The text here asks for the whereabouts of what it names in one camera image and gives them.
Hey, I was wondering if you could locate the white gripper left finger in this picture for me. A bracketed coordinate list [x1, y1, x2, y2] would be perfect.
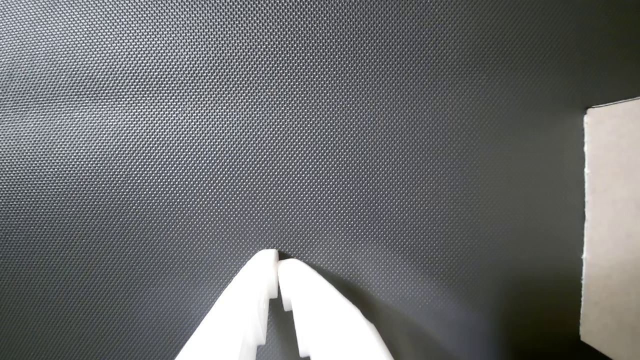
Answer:
[175, 248, 279, 360]

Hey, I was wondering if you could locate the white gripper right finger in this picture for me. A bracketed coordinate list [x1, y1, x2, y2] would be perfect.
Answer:
[277, 258, 396, 360]

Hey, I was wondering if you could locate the open cardboard box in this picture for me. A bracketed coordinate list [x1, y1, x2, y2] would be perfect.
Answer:
[580, 96, 640, 360]

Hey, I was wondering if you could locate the grey textured mat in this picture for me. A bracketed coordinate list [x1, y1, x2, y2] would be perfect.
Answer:
[0, 0, 640, 360]

